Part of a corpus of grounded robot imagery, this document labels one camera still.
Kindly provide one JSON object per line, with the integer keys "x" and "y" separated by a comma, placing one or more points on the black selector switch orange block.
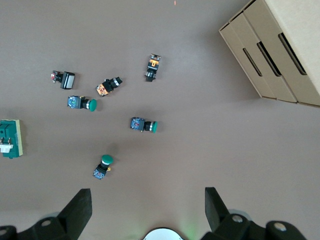
{"x": 107, "y": 86}
{"x": 152, "y": 63}

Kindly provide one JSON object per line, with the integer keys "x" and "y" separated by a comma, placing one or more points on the green pushbutton blue block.
{"x": 153, "y": 127}
{"x": 92, "y": 105}

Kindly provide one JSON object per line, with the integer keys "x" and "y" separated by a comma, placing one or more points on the green pushbutton yellow tab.
{"x": 107, "y": 159}

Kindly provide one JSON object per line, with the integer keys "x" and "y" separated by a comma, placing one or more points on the square white illuminated pushbutton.
{"x": 68, "y": 81}

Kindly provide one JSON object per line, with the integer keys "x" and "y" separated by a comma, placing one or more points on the brown table cover sheet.
{"x": 200, "y": 150}

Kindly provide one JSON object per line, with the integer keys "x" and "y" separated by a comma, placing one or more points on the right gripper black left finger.
{"x": 67, "y": 222}

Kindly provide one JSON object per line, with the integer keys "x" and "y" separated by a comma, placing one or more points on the brown cardboard box with slots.
{"x": 295, "y": 20}

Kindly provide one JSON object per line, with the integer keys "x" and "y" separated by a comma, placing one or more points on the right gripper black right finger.
{"x": 225, "y": 225}

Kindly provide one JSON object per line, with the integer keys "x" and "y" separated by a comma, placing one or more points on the green load switch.
{"x": 11, "y": 130}

